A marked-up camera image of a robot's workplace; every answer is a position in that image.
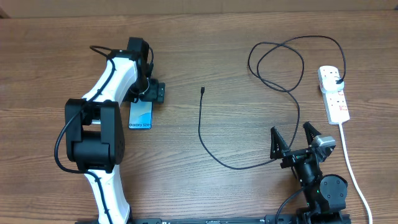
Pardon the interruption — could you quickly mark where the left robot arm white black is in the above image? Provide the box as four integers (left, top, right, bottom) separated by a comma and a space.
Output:
54, 37, 165, 223

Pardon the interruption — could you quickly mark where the white charger plug adapter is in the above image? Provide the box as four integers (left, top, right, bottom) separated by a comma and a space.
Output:
320, 76, 345, 93

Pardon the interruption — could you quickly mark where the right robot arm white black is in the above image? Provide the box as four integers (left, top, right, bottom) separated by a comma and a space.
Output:
265, 121, 351, 223

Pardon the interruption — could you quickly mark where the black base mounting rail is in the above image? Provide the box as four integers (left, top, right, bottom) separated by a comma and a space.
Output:
74, 214, 352, 224

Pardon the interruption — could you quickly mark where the white power strip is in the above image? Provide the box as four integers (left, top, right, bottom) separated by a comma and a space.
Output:
318, 65, 350, 125

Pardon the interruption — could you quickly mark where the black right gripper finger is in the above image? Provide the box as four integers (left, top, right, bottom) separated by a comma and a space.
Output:
303, 121, 321, 145
270, 127, 290, 159

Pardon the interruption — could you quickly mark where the brown cardboard panel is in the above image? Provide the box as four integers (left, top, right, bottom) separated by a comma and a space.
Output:
1, 0, 397, 19

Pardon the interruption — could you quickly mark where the white power strip cord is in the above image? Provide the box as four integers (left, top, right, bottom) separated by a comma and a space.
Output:
338, 123, 373, 224

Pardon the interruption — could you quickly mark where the blue Galaxy S24+ smartphone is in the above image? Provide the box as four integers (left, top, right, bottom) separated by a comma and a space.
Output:
128, 101, 153, 129

